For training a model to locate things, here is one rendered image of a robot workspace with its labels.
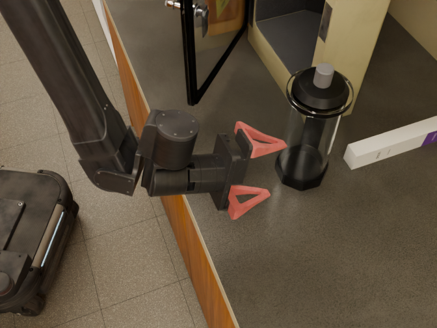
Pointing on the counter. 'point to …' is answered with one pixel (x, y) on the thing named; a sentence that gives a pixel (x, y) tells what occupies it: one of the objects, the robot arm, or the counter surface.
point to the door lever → (172, 4)
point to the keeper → (325, 21)
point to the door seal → (195, 54)
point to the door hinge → (251, 12)
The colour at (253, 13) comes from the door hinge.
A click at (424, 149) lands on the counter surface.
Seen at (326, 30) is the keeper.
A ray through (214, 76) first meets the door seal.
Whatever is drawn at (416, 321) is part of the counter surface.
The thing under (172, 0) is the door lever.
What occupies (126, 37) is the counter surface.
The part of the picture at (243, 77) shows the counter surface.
